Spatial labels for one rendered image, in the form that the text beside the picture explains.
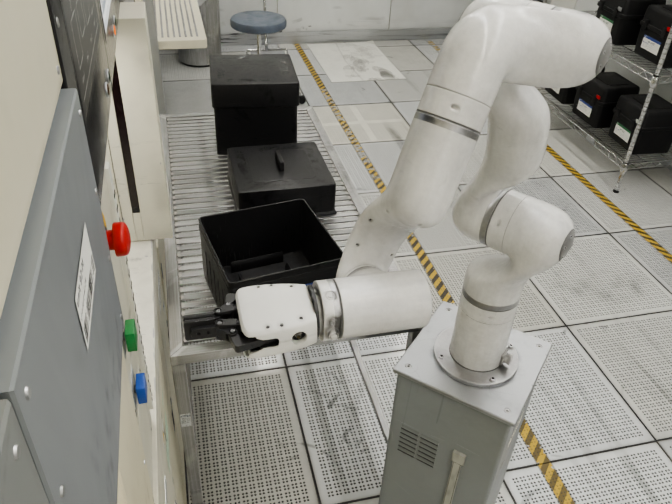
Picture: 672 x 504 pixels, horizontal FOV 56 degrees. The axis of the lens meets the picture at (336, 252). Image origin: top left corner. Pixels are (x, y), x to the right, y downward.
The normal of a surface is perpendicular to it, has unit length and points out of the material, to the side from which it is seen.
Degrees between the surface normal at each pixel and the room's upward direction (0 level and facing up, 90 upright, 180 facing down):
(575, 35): 65
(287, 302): 2
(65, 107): 0
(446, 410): 90
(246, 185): 0
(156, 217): 90
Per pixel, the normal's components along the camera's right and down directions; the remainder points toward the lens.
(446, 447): -0.51, 0.48
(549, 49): 0.21, 0.38
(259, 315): -0.04, -0.77
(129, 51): 0.24, 0.58
